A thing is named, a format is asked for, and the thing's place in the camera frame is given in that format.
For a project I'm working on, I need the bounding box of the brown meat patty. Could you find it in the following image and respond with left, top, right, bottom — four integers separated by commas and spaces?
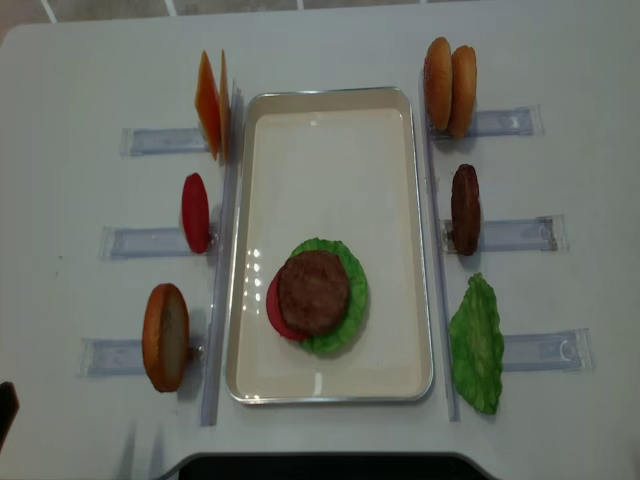
451, 164, 481, 256
277, 250, 350, 336

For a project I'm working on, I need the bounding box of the red tomato slice on tray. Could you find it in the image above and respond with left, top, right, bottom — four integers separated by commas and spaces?
266, 271, 309, 342

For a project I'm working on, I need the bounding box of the green lettuce leaf on tray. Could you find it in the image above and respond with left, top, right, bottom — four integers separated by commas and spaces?
290, 238, 369, 357

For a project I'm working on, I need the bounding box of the upright red tomato slice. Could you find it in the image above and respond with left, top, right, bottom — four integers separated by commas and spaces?
181, 173, 211, 254

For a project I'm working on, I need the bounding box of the left orange cheese slice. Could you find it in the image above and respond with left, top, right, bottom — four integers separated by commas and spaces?
194, 51, 221, 158

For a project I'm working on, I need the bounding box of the upright green lettuce leaf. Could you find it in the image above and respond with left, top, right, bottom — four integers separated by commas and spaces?
449, 273, 505, 415

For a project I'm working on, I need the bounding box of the clear holder for tomato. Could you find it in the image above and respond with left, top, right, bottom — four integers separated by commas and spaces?
99, 227, 195, 261

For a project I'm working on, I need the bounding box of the clear holder for cheese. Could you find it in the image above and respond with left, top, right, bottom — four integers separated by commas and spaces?
119, 128, 209, 157

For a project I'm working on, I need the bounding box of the clear holder for patties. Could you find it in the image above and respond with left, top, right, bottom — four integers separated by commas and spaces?
439, 214, 570, 254

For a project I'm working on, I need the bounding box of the clear holder for lettuce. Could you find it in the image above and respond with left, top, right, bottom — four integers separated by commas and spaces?
503, 328, 595, 372

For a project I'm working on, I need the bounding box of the white rectangular metal tray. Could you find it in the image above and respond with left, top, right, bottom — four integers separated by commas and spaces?
225, 87, 433, 405

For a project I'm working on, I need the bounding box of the upright bun half front left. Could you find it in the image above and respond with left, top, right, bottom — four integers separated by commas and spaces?
142, 283, 189, 393

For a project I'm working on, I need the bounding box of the upright bun half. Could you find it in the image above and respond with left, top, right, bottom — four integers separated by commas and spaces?
448, 45, 477, 139
142, 283, 189, 393
423, 37, 452, 130

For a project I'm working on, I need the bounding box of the right upright bun half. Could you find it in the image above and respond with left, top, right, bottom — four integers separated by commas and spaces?
448, 45, 477, 139

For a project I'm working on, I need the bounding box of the clear holder for buns right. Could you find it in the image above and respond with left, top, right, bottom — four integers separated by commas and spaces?
428, 104, 544, 141

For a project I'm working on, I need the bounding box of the black base at bottom edge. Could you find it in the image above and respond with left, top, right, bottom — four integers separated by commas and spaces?
178, 454, 487, 479

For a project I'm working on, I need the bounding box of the clear holder for bun left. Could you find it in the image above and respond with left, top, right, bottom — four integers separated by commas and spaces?
76, 336, 207, 378

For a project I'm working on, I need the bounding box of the dark object at left edge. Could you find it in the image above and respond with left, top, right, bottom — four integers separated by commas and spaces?
0, 382, 20, 443

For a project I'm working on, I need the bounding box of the left long clear acrylic rail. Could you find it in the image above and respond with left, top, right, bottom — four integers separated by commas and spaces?
200, 81, 244, 427

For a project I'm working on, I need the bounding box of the long clear acrylic rail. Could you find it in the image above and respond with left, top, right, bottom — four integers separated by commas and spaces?
200, 81, 244, 427
419, 70, 460, 422

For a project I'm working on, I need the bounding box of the right long clear acrylic rail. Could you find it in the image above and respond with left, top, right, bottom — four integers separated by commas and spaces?
419, 70, 460, 422

